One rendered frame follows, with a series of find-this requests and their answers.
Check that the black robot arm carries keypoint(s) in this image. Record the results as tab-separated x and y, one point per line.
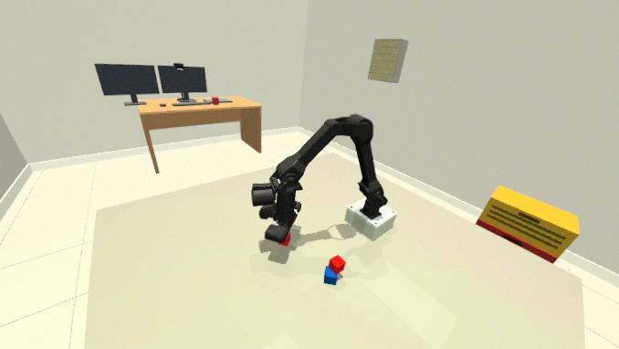
291	169

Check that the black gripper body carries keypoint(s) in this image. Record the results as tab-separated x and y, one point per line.
285	215

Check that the blue cube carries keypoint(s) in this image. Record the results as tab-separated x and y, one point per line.
330	277

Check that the red cube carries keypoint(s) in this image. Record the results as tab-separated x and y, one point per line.
337	265
286	241

